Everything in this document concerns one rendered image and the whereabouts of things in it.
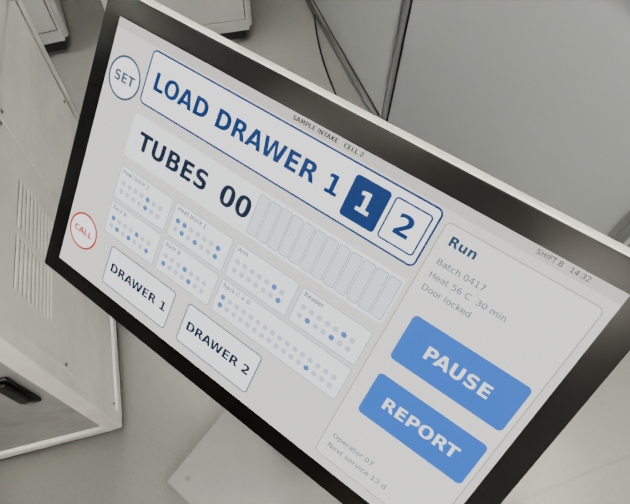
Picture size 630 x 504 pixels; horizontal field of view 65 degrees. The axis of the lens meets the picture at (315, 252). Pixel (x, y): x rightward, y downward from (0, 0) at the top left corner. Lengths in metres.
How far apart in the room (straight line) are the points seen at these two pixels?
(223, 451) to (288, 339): 1.03
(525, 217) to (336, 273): 0.15
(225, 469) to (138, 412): 0.31
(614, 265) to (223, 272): 0.31
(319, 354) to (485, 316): 0.14
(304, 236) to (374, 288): 0.07
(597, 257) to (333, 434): 0.26
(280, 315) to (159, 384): 1.16
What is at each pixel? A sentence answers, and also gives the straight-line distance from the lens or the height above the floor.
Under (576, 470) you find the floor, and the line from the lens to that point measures 1.66.
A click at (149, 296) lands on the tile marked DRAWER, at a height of 1.00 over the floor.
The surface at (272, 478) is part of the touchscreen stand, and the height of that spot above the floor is 0.04.
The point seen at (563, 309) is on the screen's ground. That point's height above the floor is 1.16.
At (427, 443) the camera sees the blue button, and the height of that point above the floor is 1.04.
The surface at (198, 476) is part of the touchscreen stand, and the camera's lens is 1.46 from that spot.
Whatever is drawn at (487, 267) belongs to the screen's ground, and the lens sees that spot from 0.37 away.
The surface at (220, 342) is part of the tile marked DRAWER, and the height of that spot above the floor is 1.01.
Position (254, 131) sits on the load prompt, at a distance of 0.43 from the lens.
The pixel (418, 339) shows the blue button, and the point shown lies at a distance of 0.40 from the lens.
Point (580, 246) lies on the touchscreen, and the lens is 0.37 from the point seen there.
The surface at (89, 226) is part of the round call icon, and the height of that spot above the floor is 1.02.
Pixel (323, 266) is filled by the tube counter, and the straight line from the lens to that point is 0.41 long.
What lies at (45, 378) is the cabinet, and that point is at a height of 0.51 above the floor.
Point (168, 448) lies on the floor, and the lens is 1.53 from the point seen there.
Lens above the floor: 1.46
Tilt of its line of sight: 58 degrees down
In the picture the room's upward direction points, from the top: 3 degrees clockwise
